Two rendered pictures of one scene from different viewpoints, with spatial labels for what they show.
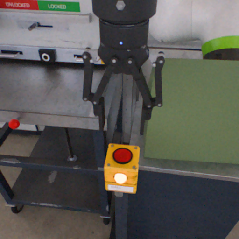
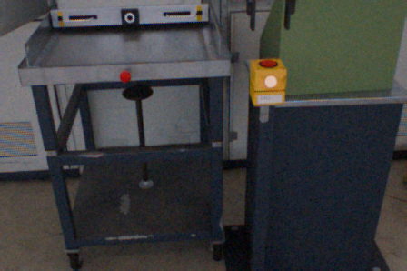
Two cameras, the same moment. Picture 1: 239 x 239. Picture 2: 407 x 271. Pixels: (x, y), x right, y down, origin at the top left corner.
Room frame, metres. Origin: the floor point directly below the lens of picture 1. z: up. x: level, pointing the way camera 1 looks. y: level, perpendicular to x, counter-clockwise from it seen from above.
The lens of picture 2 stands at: (-0.74, 0.37, 1.35)
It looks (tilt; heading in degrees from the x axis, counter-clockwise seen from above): 30 degrees down; 350
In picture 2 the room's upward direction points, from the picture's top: 1 degrees counter-clockwise
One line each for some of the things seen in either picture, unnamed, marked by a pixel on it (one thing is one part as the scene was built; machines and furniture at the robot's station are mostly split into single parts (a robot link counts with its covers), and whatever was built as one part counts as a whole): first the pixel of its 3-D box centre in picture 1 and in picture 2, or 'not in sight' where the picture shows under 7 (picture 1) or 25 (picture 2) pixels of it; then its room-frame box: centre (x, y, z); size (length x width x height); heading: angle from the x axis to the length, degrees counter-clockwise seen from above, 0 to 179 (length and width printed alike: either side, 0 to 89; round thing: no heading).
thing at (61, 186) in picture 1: (65, 126); (140, 125); (0.92, 0.30, 0.46); 0.64 x 0.58 x 0.66; 173
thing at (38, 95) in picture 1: (52, 68); (132, 35); (0.92, 0.31, 0.82); 0.68 x 0.62 x 0.06; 173
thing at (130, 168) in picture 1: (122, 168); (267, 82); (0.35, -0.01, 0.85); 0.08 x 0.08 x 0.10; 83
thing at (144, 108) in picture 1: (143, 117); (287, 14); (0.35, -0.05, 1.03); 0.03 x 0.01 x 0.07; 173
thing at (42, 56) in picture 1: (46, 55); (130, 16); (0.90, 0.31, 0.90); 0.06 x 0.03 x 0.05; 83
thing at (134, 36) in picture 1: (123, 45); not in sight; (0.35, -0.01, 1.18); 0.08 x 0.07 x 0.09; 83
